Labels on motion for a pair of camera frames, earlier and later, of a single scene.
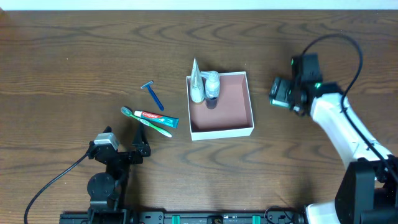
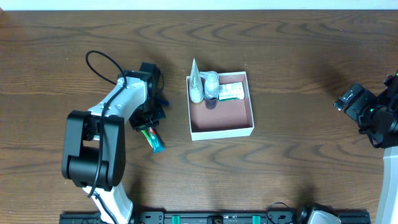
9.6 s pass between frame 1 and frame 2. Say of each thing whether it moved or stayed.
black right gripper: moved
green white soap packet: moved
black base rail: stayed
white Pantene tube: stayed
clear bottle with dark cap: stayed
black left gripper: moved
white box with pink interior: stayed
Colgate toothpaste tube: moved
